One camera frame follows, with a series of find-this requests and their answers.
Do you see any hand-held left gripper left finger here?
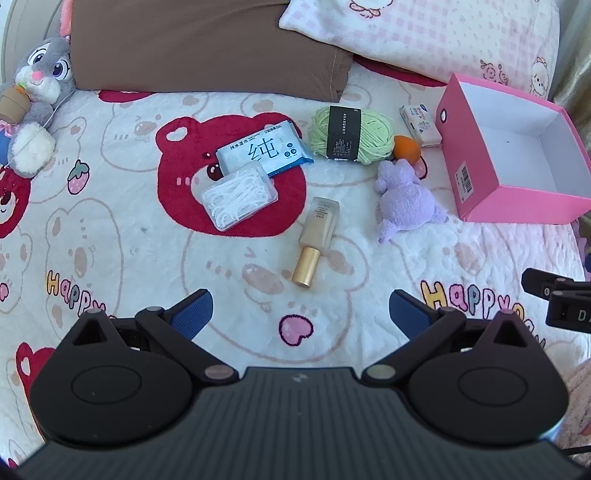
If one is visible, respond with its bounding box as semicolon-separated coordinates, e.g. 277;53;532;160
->
69;288;236;386

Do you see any beige headboard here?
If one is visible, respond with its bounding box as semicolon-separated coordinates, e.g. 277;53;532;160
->
0;0;61;84

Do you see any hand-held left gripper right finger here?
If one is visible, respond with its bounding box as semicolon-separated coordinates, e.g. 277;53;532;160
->
360;289;532;386

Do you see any purple plush toy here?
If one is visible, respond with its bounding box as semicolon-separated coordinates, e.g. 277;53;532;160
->
374;158;450;244

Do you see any pink checked pillow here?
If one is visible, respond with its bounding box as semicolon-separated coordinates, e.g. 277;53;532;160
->
278;0;561;100

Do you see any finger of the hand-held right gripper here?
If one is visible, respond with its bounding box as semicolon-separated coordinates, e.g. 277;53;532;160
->
521;268;591;298

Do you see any grey rabbit plush toy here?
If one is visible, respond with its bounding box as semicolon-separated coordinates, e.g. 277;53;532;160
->
0;0;77;178

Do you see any clear floss pick box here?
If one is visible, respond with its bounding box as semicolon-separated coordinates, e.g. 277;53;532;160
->
199;165;279;232

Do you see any golden curtain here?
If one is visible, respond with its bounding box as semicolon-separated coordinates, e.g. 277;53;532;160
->
551;0;591;153

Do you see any green yarn ball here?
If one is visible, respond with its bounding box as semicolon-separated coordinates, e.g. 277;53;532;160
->
308;105;397;166

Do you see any printed bear blanket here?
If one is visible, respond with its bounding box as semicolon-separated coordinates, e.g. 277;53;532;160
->
0;60;591;467

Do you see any brown pillow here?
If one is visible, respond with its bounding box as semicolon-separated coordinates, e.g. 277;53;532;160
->
69;0;354;103

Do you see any gold capped foundation bottle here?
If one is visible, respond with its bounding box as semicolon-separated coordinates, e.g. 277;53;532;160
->
291;196;340;288

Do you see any orange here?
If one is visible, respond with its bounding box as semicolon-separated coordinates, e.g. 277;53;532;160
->
393;135;422;165

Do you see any white tissue pack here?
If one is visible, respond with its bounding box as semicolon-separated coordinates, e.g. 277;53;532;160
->
399;104;443;147

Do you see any blue wet wipes pack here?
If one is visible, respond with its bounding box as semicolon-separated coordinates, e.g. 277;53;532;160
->
216;121;315;178

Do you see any pink cardboard box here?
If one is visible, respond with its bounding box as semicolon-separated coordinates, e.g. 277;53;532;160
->
436;72;591;223

